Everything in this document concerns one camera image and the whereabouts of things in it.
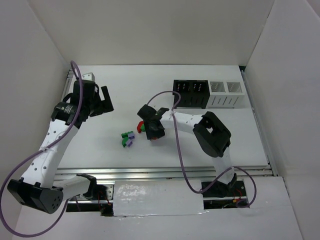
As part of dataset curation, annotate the white taped cover plate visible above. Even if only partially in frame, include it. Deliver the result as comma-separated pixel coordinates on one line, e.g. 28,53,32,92
113,180,204,217

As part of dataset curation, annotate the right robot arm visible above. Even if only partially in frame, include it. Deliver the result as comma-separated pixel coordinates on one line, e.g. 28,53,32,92
137,104,237,194

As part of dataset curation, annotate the white double bin container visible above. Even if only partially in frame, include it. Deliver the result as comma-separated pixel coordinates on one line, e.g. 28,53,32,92
206,80,245,109

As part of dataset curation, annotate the purple lego brick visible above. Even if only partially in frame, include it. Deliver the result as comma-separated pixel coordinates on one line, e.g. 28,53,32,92
125,139,133,147

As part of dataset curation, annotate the black double bin container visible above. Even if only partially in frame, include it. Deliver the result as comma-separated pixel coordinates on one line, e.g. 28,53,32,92
172,79,210,109

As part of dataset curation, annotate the green flat lego plate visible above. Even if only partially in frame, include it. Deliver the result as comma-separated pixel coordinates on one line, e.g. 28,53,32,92
121,131,134,139

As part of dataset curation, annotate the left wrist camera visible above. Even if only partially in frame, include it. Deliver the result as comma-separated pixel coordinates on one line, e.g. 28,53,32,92
81,72,96,82

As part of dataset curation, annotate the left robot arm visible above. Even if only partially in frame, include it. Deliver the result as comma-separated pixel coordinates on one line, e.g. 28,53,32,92
7,80,114,214

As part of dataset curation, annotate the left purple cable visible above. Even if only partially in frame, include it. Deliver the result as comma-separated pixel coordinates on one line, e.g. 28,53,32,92
0,59,83,238

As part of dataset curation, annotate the green curved lego brick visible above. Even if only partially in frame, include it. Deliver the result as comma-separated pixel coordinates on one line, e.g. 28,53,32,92
121,138,128,148

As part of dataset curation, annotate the red curved lego brick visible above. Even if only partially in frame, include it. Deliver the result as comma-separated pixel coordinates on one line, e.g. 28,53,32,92
136,121,144,134

